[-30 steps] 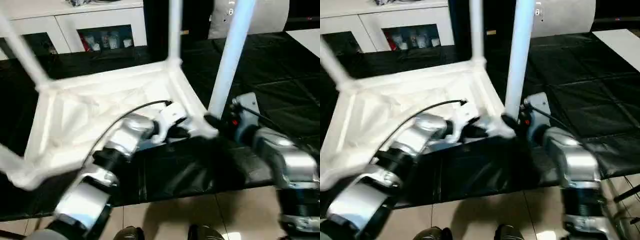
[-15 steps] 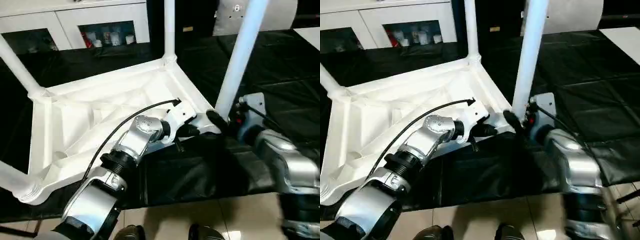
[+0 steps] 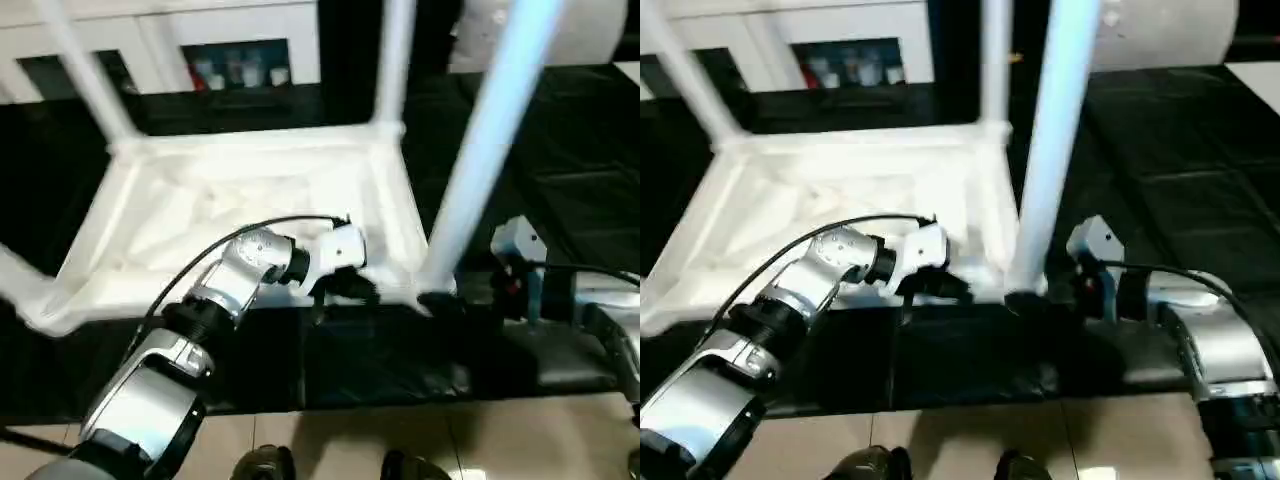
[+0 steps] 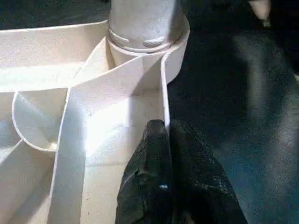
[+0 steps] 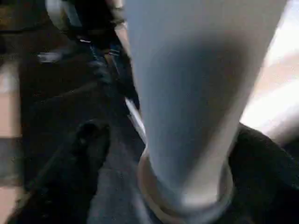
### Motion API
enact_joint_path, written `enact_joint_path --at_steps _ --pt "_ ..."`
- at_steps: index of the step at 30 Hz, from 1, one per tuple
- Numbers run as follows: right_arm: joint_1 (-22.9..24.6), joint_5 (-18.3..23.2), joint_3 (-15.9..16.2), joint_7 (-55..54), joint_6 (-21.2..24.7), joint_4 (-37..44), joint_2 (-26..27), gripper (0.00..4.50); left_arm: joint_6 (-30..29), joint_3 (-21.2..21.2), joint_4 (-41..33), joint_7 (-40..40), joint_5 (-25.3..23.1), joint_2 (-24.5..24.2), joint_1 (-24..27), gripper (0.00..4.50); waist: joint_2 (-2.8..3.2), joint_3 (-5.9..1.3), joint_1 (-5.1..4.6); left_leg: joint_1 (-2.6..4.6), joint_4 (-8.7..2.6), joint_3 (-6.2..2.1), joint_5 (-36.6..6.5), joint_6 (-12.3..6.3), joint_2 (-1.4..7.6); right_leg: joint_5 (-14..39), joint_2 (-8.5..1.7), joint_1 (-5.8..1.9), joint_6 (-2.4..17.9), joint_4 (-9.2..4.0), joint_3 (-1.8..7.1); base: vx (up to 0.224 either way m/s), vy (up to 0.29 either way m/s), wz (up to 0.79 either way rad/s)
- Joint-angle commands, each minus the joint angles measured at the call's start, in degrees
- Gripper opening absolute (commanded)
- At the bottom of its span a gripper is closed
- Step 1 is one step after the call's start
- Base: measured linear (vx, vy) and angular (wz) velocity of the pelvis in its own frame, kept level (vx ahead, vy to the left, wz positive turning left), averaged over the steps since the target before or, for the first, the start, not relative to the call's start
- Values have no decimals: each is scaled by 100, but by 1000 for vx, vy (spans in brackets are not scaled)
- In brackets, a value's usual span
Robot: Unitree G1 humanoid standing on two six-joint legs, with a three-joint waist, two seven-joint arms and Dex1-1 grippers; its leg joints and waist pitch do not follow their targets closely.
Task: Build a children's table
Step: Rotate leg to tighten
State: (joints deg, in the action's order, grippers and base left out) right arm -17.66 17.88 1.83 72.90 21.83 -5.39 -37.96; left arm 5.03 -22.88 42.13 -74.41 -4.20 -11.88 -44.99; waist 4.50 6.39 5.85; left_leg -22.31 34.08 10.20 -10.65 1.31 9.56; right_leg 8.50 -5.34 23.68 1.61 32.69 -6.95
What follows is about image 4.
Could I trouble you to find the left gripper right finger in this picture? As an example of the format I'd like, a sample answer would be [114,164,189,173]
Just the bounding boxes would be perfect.
[169,119,248,224]

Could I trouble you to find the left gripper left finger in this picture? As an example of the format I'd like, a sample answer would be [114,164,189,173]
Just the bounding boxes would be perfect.
[114,119,175,224]

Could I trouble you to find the white plastic table leg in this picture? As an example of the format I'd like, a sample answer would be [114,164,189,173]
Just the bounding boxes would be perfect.
[107,0,190,54]

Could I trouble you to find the white plastic table top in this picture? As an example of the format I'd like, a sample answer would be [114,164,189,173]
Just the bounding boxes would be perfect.
[0,20,191,224]

